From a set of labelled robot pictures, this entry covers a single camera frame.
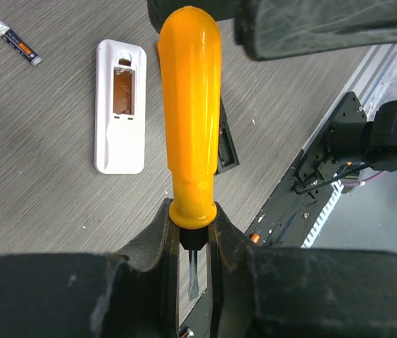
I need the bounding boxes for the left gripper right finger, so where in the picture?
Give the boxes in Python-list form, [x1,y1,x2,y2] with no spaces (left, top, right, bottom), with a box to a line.
[208,208,397,337]

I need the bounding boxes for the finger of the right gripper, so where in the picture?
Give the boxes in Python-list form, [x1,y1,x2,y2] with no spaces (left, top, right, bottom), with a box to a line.
[234,0,397,61]
[146,0,239,33]

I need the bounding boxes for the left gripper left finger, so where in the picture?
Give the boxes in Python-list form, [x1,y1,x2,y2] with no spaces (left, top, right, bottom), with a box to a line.
[0,199,179,337]

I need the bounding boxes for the orange handled screwdriver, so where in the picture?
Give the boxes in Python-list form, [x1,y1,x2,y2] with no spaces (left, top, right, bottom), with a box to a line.
[158,6,222,300]

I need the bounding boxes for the orange battery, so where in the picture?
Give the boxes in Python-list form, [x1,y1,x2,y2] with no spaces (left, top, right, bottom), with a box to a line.
[250,232,260,244]

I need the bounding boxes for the white remote control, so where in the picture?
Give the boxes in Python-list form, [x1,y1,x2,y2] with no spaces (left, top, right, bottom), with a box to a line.
[94,39,146,175]

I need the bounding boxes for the black remote control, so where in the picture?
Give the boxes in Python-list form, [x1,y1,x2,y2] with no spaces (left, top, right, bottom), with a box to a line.
[215,100,239,175]

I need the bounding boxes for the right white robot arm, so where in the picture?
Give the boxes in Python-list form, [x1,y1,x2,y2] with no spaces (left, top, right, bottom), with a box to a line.
[191,1,397,180]

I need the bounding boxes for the loose dark battery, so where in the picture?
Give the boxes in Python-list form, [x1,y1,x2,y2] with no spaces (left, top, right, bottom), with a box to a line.
[0,20,42,67]

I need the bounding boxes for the white slotted cable duct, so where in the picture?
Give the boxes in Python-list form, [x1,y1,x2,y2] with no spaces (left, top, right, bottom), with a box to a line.
[301,181,344,249]

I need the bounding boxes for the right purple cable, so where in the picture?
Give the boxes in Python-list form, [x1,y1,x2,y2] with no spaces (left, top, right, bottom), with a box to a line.
[346,170,389,193]

